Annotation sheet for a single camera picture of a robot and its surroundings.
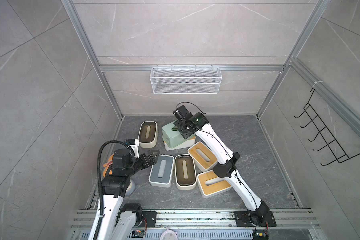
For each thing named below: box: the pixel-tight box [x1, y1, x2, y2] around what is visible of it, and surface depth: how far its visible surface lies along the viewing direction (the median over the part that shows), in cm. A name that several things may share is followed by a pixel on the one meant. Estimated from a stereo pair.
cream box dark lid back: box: [138, 121, 158, 148], surface depth 103 cm
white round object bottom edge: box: [159, 230, 178, 240], surface depth 69 cm
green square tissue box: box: [162, 119, 195, 149], surface depth 90 cm
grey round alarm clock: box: [124, 179, 136, 197], surface depth 82 cm
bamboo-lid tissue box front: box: [196, 170, 232, 199], surface depth 81 cm
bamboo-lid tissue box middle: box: [187, 141, 218, 172], surface depth 92 cm
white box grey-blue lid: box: [148, 154, 175, 188], surface depth 86 cm
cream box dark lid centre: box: [174, 154, 197, 191], surface depth 85 cm
